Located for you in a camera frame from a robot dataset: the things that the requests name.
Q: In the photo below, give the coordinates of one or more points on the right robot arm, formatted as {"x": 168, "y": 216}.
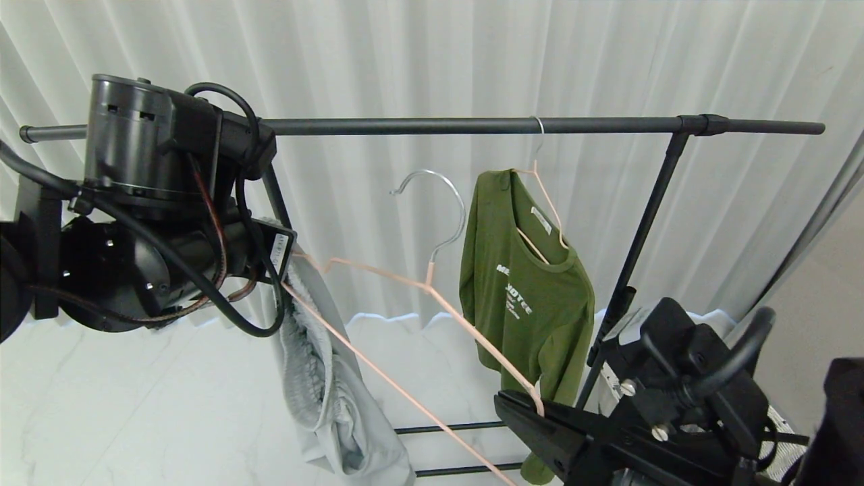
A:
{"x": 837, "y": 425}

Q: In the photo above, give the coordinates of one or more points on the white curtain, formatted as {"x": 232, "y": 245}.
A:
{"x": 405, "y": 54}

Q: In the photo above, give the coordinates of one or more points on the black clothes rack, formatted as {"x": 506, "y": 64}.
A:
{"x": 472, "y": 125}

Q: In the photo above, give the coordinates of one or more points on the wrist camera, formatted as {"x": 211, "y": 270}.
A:
{"x": 229, "y": 142}
{"x": 695, "y": 364}

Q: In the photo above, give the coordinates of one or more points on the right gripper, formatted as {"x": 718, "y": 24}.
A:
{"x": 648, "y": 459}

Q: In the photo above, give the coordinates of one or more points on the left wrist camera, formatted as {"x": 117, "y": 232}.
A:
{"x": 229, "y": 142}

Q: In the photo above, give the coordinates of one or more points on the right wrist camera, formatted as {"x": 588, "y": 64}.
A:
{"x": 695, "y": 364}

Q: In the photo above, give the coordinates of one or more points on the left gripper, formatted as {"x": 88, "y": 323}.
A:
{"x": 175, "y": 270}

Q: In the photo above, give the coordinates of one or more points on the pale grey shorts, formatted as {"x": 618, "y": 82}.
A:
{"x": 337, "y": 405}

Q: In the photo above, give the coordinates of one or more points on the pink clothes hanger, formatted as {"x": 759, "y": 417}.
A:
{"x": 378, "y": 270}
{"x": 550, "y": 202}

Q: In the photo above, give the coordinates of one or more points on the green printed t-shirt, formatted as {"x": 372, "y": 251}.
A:
{"x": 533, "y": 297}

